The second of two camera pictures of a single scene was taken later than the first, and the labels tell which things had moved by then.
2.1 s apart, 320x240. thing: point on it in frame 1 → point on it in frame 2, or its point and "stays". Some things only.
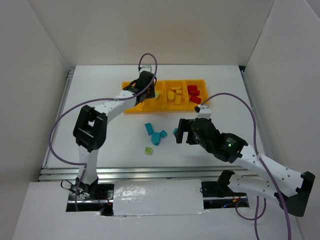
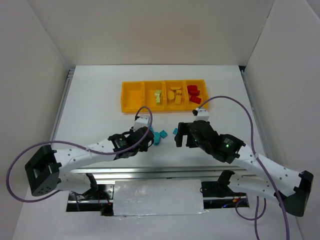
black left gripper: (144, 94) → (147, 137)
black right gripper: (186, 131) stays
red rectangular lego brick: (194, 92) stays
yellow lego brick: (178, 99) stays
